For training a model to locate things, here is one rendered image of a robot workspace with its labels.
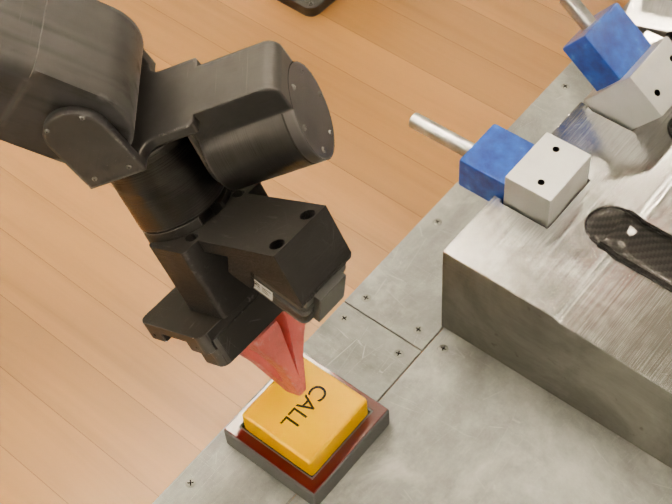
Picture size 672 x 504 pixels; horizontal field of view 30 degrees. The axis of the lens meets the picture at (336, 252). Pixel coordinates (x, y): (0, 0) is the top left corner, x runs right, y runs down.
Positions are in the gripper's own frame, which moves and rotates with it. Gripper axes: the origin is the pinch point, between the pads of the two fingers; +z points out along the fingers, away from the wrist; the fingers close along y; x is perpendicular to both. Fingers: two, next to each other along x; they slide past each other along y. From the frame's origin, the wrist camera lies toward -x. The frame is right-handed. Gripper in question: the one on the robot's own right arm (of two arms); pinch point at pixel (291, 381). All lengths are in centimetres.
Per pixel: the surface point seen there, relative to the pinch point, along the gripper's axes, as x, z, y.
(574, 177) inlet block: -8.7, -1.1, 21.3
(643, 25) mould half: -0.4, 0.7, 42.4
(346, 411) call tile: -1.4, 3.9, 1.6
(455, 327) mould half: -0.8, 6.6, 12.8
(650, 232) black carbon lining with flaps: -12.2, 4.0, 22.4
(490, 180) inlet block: -3.8, -2.3, 18.8
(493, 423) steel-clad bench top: -5.8, 10.5, 8.5
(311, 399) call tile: 0.7, 2.7, 0.9
